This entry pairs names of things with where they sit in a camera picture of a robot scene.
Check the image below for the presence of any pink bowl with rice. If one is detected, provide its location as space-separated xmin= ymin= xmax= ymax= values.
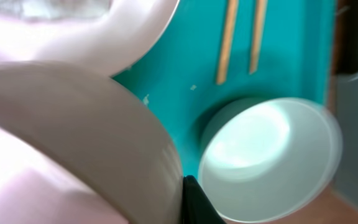
xmin=0 ymin=62 xmax=183 ymax=223

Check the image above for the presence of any right wooden chopstick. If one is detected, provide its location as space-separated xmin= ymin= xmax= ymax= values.
xmin=249 ymin=0 xmax=268 ymax=74

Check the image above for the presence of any grey round bowl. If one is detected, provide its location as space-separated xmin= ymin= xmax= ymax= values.
xmin=198 ymin=98 xmax=342 ymax=223

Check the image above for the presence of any white round plate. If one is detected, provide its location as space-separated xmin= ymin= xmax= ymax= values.
xmin=0 ymin=0 xmax=179 ymax=76

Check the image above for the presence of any teal serving tray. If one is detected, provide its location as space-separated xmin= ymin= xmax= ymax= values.
xmin=115 ymin=0 xmax=336 ymax=175

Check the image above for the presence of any left wooden chopstick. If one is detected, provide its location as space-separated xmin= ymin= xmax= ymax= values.
xmin=216 ymin=0 xmax=239 ymax=85

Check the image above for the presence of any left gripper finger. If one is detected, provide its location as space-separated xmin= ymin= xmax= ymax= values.
xmin=181 ymin=175 xmax=226 ymax=224

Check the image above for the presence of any wooden chopstick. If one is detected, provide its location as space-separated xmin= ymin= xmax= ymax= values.
xmin=249 ymin=0 xmax=268 ymax=74
xmin=216 ymin=0 xmax=239 ymax=85

